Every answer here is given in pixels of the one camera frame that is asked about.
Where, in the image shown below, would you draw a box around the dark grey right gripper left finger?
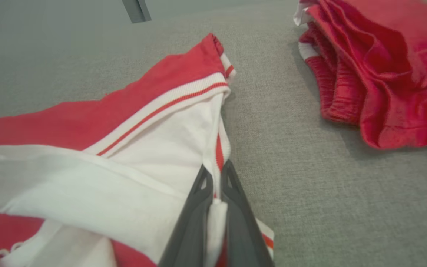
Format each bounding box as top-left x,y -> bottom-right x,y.
157,164 -> 215,267

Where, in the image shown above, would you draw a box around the grey metal partition post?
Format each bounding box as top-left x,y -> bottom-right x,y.
122,0 -> 152,23

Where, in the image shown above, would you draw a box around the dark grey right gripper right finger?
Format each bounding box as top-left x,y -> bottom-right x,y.
220,159 -> 276,267

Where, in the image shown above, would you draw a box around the red and white shirt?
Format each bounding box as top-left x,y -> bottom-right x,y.
0,33 -> 275,267

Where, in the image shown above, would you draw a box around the red shorts with white stripes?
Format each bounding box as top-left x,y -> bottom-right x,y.
293,0 -> 427,149

